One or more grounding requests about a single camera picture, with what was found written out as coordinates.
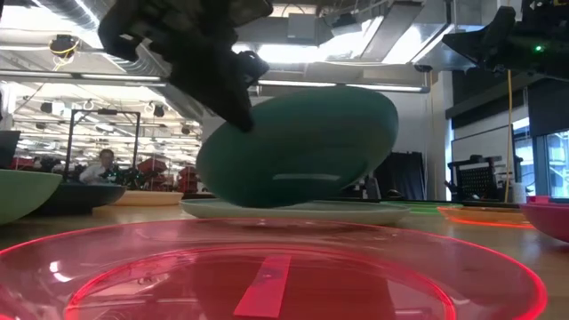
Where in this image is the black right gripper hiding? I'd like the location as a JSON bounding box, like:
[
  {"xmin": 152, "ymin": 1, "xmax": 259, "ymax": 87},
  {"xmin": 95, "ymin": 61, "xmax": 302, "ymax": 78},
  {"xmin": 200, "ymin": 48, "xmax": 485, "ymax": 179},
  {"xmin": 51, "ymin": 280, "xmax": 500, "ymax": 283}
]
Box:
[{"xmin": 442, "ymin": 0, "xmax": 569, "ymax": 76}]

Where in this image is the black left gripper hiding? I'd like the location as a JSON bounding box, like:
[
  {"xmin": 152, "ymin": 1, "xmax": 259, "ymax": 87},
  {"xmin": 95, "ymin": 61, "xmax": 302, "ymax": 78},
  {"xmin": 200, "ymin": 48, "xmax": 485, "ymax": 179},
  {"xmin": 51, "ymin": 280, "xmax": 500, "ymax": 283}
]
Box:
[{"xmin": 97, "ymin": 0, "xmax": 275, "ymax": 133}]

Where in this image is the teal plastic plate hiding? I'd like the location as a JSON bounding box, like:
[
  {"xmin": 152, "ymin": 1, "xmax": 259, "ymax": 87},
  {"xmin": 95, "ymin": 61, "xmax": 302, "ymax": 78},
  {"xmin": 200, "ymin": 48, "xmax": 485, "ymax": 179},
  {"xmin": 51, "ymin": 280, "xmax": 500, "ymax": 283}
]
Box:
[{"xmin": 195, "ymin": 85, "xmax": 400, "ymax": 209}]

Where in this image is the cream plastic plate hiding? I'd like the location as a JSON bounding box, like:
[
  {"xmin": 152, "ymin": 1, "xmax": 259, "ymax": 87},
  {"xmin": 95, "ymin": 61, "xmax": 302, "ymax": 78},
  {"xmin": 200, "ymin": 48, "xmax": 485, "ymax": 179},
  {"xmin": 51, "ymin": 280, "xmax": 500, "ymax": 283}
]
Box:
[{"xmin": 108, "ymin": 189, "xmax": 185, "ymax": 207}]

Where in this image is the pink transparent plastic plate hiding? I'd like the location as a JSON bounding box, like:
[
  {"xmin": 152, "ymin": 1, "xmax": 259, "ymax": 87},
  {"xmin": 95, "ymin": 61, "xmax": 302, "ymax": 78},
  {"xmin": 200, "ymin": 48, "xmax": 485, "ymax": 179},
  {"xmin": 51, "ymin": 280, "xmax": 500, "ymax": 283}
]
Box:
[{"xmin": 0, "ymin": 217, "xmax": 549, "ymax": 320}]

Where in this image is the dark blue plastic plate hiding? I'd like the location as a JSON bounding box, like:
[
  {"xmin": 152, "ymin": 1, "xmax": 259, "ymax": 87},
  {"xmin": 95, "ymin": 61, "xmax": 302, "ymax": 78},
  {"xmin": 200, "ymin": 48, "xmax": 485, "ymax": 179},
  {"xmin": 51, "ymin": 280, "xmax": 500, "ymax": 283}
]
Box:
[{"xmin": 33, "ymin": 181, "xmax": 128, "ymax": 218}]

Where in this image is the orange transparent plastic plate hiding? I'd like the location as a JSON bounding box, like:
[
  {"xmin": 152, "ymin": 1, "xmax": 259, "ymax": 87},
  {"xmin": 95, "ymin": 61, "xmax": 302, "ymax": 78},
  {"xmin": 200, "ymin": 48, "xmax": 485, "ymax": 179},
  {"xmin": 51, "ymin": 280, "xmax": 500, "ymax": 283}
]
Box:
[{"xmin": 437, "ymin": 204, "xmax": 537, "ymax": 230}]

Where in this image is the green transparent plastic plate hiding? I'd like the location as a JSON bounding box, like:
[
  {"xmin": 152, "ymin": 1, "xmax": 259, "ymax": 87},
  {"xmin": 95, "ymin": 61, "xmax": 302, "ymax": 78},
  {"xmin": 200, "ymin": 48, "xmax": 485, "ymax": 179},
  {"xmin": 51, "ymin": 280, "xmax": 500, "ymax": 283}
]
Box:
[{"xmin": 380, "ymin": 199, "xmax": 464, "ymax": 217}]

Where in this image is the magenta plastic plate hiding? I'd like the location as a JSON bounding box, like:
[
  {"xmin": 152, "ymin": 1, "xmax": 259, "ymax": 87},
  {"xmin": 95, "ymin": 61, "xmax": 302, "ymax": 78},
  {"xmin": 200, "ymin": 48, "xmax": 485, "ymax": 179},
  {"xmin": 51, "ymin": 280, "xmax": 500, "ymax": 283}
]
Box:
[{"xmin": 518, "ymin": 200, "xmax": 569, "ymax": 244}]

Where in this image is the light green plastic plate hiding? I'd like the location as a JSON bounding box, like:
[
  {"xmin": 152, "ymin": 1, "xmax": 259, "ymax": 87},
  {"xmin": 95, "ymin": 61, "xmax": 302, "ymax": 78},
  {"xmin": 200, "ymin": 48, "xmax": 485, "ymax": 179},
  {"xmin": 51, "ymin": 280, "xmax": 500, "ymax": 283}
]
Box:
[{"xmin": 0, "ymin": 168, "xmax": 63, "ymax": 226}]

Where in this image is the black window shade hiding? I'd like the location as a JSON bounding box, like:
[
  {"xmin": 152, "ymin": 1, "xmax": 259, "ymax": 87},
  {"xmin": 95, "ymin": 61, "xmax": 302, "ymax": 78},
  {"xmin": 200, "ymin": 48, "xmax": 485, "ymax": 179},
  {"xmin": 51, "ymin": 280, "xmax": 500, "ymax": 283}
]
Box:
[{"xmin": 526, "ymin": 73, "xmax": 569, "ymax": 138}]

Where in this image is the long ceiling light strip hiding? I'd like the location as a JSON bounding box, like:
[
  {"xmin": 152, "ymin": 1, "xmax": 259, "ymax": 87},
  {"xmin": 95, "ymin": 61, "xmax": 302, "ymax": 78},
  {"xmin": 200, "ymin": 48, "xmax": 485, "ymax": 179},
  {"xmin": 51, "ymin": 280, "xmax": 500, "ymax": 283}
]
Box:
[
  {"xmin": 0, "ymin": 69, "xmax": 168, "ymax": 88},
  {"xmin": 256, "ymin": 79, "xmax": 431, "ymax": 94}
]

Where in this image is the grey ceiling box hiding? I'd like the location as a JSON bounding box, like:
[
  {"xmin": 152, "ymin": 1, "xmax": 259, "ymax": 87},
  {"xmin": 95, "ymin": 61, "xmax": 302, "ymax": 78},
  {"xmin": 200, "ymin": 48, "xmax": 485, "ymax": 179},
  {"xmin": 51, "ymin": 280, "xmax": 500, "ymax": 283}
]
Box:
[{"xmin": 286, "ymin": 12, "xmax": 322, "ymax": 41}]

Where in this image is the black perforated cart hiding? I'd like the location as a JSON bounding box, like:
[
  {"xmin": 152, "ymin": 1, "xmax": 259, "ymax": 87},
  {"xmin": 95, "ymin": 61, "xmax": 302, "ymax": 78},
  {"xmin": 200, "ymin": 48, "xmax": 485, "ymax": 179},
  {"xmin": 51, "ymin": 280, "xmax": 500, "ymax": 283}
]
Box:
[{"xmin": 445, "ymin": 154, "xmax": 506, "ymax": 202}]

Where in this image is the person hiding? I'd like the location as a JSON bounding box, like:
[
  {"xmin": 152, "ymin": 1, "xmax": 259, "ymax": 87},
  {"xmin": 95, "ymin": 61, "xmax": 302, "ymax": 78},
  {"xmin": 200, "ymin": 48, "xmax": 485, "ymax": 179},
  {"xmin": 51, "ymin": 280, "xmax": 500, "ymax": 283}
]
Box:
[{"xmin": 78, "ymin": 148, "xmax": 117, "ymax": 184}]

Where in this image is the black curtain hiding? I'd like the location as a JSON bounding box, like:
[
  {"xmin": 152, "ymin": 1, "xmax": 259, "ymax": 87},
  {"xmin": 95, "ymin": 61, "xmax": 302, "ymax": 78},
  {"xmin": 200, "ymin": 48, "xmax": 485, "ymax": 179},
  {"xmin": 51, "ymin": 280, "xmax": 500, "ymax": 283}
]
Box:
[{"xmin": 374, "ymin": 150, "xmax": 427, "ymax": 201}]

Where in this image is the white paper roll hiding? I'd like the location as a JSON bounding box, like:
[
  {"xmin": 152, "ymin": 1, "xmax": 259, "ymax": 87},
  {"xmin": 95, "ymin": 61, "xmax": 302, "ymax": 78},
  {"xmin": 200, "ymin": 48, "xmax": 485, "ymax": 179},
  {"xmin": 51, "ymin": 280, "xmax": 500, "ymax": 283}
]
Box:
[{"xmin": 512, "ymin": 181, "xmax": 528, "ymax": 204}]

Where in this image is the clear tape strip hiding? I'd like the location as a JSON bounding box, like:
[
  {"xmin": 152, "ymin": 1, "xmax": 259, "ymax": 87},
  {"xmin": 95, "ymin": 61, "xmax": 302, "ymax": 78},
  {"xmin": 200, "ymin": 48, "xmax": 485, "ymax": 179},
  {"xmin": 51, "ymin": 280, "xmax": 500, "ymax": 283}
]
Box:
[{"xmin": 233, "ymin": 254, "xmax": 293, "ymax": 319}]

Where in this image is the pale mint plastic plate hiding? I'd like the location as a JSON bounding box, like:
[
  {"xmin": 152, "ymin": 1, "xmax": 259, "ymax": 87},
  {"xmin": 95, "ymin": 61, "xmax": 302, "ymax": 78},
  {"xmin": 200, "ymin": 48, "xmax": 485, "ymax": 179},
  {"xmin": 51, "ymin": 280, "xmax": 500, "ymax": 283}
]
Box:
[{"xmin": 180, "ymin": 197, "xmax": 411, "ymax": 227}]

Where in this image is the black monitor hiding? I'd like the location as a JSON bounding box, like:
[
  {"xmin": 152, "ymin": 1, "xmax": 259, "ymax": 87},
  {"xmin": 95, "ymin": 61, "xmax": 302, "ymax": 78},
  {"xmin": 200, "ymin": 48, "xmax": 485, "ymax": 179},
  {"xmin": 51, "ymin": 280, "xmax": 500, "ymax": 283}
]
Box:
[{"xmin": 0, "ymin": 130, "xmax": 21, "ymax": 170}]

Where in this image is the yellow extension cable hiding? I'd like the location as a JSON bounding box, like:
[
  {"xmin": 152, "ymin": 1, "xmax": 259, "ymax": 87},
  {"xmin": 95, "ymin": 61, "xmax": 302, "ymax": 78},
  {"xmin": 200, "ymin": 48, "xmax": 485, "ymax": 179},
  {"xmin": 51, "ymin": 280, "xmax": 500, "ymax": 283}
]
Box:
[{"xmin": 503, "ymin": 68, "xmax": 514, "ymax": 204}]

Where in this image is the black frame rig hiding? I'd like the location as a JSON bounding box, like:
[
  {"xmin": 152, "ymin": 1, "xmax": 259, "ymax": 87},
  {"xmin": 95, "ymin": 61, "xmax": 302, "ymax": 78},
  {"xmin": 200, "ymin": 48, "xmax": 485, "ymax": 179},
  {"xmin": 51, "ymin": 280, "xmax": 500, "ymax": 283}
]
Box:
[{"xmin": 63, "ymin": 108, "xmax": 142, "ymax": 181}]

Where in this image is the black ceiling cable reel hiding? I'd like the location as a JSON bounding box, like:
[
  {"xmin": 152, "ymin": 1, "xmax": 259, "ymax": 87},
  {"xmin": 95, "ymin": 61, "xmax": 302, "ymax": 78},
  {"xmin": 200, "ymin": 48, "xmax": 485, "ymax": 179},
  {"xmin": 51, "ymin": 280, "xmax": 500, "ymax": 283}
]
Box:
[{"xmin": 47, "ymin": 33, "xmax": 82, "ymax": 60}]

